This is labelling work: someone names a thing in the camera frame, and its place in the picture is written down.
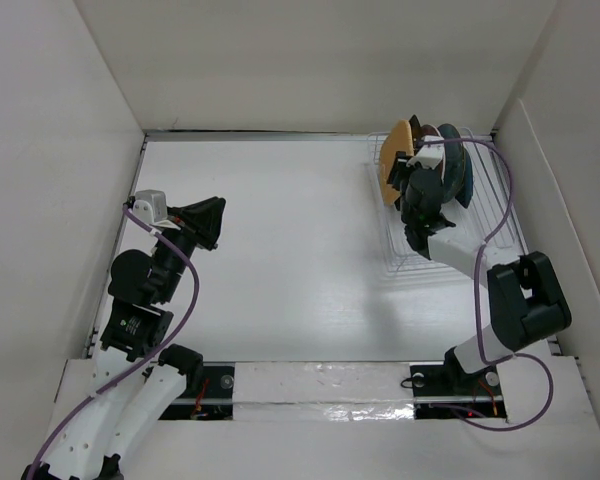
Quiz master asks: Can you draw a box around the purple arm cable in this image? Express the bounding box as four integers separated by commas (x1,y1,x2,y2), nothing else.
419,138,555,431
24,202,201,479

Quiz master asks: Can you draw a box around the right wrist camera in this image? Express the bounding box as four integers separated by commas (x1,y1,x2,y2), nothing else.
409,144,445,170

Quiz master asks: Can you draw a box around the teal round plate brown rim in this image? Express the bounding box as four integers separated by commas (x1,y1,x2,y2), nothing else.
438,123,466,203

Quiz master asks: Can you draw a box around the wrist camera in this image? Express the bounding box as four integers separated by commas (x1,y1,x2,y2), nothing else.
128,189,168,225
409,144,445,170

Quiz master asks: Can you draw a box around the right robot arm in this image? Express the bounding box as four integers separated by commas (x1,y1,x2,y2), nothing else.
387,151,572,393

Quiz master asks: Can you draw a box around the red teal floral plate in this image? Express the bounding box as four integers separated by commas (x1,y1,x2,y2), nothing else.
421,124,446,180

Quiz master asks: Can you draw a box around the white wire dish rack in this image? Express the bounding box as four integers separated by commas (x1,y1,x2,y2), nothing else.
366,127,510,282

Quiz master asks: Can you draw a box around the yellow square plate dark rim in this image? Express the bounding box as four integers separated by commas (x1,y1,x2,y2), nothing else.
408,115,423,152

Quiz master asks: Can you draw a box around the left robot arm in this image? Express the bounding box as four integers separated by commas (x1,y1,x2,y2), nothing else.
22,190,226,479

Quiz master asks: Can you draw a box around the woven bamboo tray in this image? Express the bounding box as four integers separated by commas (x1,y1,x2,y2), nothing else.
378,119,414,206

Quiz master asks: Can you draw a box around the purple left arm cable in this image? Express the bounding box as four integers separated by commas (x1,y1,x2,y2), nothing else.
24,202,201,479

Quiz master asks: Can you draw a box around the blue leaf-shaped dish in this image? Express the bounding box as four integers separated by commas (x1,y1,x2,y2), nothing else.
455,147,474,209

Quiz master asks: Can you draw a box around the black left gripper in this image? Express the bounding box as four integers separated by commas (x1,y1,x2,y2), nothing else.
155,195,226,300

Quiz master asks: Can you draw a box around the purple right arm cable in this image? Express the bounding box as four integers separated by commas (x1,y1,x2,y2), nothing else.
419,138,555,431

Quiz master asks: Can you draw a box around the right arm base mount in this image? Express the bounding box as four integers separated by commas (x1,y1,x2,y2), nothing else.
400,364,507,420

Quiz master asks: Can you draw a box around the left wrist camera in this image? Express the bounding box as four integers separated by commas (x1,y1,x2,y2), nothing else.
128,189,168,225

